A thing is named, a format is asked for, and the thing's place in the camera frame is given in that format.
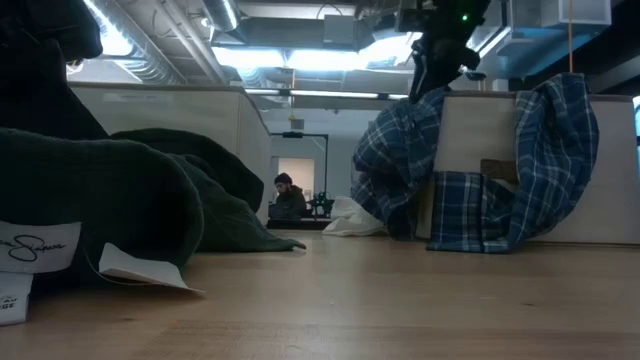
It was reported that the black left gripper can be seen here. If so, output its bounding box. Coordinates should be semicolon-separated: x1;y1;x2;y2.
0;0;104;64

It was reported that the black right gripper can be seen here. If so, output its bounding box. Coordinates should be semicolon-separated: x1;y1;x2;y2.
408;0;494;104

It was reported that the blue plaid shirt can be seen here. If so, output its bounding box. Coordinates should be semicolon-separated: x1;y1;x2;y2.
351;73;600;255

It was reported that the dark green garment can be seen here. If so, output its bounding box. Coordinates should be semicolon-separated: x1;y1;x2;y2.
0;57;307;289

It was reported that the white linear light strip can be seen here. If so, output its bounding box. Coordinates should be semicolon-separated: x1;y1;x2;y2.
244;88;409;100

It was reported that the white box fixture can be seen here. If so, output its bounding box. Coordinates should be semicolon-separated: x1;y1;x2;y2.
539;0;612;27

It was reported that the small white cloth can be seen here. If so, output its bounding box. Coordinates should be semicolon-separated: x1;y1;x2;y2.
322;195;387;238

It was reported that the person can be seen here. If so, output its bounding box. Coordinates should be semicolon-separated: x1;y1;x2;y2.
268;172;309;221

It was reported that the black work table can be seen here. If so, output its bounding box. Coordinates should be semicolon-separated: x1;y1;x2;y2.
267;217;334;231

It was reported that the white paper hang tag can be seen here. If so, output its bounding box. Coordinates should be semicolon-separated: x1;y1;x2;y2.
98;242;205;295

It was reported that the small white care label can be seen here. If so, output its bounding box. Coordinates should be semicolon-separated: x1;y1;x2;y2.
0;272;34;327

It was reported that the white box with handle slot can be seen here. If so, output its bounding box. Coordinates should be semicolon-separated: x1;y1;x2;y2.
414;91;640;246

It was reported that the silver ribbed ventilation duct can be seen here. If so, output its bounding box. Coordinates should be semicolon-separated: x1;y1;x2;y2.
82;0;186;85

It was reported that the yellow hanging cord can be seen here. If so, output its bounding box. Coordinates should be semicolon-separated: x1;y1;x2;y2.
567;0;574;75

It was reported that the grey rectangular air duct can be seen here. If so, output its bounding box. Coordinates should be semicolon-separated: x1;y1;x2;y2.
234;14;376;51

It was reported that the black metal station frame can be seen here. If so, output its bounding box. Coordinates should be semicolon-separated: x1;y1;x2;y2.
269;131;331;221

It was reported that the round silver duct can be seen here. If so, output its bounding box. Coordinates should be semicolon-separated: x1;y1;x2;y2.
202;0;242;32

